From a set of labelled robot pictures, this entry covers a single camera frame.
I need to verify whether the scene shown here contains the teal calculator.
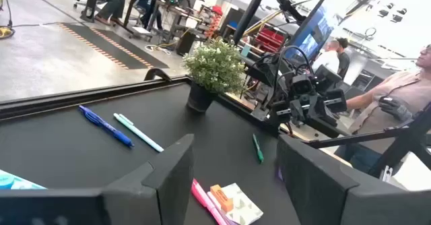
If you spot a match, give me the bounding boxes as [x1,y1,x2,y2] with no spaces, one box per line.
[0,169,46,191]

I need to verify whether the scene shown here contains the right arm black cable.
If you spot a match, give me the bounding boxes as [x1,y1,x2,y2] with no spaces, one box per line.
[273,44,314,94]

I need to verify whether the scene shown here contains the black table mat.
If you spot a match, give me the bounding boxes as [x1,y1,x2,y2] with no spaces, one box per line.
[0,82,304,225]

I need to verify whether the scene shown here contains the potted green plant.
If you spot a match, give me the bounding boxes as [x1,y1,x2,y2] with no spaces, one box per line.
[183,38,246,113]

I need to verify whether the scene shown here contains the black pole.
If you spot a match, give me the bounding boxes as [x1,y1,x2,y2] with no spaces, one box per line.
[232,0,274,46]

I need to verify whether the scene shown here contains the dark blue ballpoint pen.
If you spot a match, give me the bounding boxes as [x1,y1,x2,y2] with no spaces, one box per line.
[78,104,135,148]

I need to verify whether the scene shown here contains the small white red packet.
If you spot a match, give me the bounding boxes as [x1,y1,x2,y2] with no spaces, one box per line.
[215,183,264,225]

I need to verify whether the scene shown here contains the orange eraser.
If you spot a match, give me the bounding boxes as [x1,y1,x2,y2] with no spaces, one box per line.
[209,184,234,213]

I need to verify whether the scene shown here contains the person's hand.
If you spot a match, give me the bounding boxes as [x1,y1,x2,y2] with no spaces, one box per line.
[378,96,413,122]

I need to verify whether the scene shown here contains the computer monitor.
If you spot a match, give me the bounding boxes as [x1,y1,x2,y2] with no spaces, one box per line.
[286,5,335,63]

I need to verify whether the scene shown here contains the red storage bins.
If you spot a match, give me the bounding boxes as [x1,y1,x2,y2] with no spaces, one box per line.
[254,28,286,54]

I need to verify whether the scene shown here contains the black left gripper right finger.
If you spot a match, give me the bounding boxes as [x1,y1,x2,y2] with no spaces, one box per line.
[276,134,358,225]

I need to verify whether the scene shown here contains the black box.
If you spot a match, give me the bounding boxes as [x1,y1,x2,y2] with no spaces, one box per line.
[175,31,197,57]

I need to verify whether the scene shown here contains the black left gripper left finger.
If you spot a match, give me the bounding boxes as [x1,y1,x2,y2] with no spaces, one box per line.
[102,133,195,225]

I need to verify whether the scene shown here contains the pink highlighter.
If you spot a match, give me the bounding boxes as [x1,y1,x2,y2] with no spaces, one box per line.
[191,179,236,225]

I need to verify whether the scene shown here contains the mint green pen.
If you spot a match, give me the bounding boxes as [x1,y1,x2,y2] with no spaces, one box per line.
[112,112,165,153]

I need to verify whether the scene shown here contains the person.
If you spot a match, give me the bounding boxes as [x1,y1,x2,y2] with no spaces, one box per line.
[335,44,431,175]
[80,0,126,26]
[138,0,164,30]
[311,39,340,74]
[336,37,351,79]

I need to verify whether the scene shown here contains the black orange-striped floor mat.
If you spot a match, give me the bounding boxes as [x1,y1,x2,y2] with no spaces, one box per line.
[59,22,169,71]

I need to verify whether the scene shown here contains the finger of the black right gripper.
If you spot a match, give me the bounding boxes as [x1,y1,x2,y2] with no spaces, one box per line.
[309,96,337,128]
[325,89,347,114]

